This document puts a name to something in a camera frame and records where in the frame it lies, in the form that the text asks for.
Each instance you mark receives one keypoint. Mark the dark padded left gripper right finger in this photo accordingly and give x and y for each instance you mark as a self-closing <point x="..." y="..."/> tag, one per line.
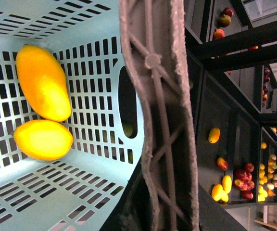
<point x="212" y="217"/>

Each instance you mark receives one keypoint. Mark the dark padded left gripper left finger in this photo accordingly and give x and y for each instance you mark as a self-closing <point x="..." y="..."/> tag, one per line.
<point x="133" y="211"/>

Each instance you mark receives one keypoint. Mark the light blue plastic basket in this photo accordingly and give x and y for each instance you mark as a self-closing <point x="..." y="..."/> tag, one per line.
<point x="71" y="124"/>

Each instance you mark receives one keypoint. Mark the yellow lemon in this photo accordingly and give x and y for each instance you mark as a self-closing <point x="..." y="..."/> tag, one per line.
<point x="43" y="139"/>

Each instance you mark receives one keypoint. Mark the orange yellow mango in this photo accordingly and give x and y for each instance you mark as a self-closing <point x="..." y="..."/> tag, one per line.
<point x="43" y="83"/>

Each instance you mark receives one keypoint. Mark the brown basket handle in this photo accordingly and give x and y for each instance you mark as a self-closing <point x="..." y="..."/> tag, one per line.
<point x="153" y="45"/>

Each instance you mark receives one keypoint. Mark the black fruit display shelf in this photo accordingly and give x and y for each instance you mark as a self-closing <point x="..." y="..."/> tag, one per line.
<point x="234" y="95"/>

